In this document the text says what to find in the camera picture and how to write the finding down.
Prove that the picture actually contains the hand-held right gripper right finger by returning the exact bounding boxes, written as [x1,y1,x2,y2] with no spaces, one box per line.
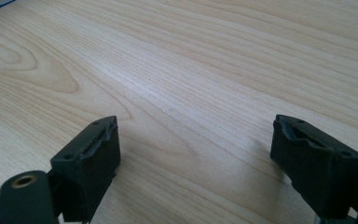
[269,114,358,219]

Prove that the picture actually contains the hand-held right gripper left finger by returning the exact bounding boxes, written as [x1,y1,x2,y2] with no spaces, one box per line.
[48,115,121,224]

